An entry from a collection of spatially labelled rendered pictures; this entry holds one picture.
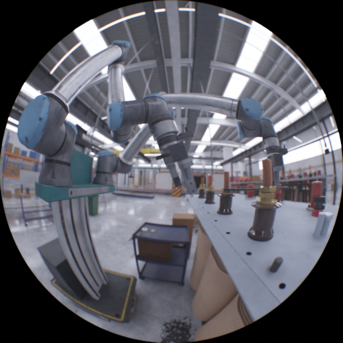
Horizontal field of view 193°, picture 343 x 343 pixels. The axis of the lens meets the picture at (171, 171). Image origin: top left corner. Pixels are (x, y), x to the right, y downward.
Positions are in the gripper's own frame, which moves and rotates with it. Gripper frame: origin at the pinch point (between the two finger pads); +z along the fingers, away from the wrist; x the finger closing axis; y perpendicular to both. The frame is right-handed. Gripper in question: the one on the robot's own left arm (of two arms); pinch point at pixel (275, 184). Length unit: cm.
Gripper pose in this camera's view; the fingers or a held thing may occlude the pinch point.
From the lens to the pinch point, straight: 57.2
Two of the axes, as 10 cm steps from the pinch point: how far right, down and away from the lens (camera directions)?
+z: -0.3, 9.9, -1.1
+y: -8.1, 0.4, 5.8
